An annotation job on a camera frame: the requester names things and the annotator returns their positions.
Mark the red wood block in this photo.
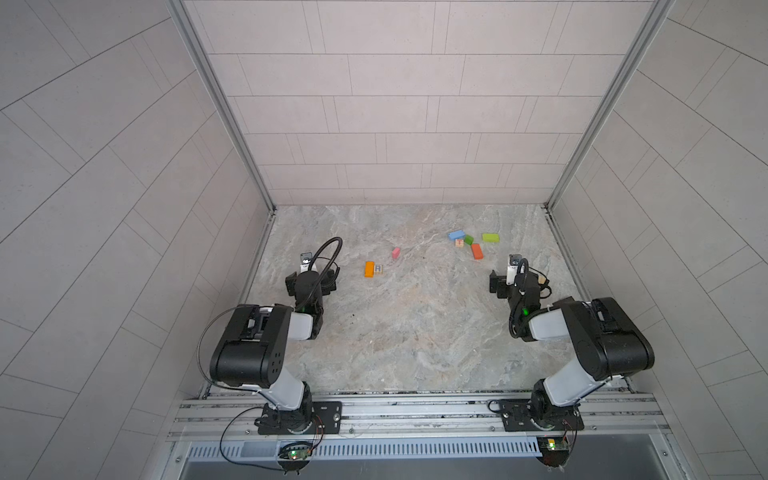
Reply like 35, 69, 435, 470
471, 243, 484, 260

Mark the orange wood block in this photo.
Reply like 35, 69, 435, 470
364, 261, 375, 278

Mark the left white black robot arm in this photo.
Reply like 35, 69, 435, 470
208, 237, 343, 435

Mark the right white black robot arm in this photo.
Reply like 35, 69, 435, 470
488, 255, 655, 433

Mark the left green circuit board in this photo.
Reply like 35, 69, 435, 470
277, 441, 314, 472

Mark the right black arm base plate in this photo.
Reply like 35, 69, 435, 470
498, 399, 584, 432

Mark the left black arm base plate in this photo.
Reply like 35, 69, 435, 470
254, 401, 342, 435

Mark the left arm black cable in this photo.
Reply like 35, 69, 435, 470
196, 305, 265, 394

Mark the aluminium mounting rail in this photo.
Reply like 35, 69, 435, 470
167, 388, 671, 441

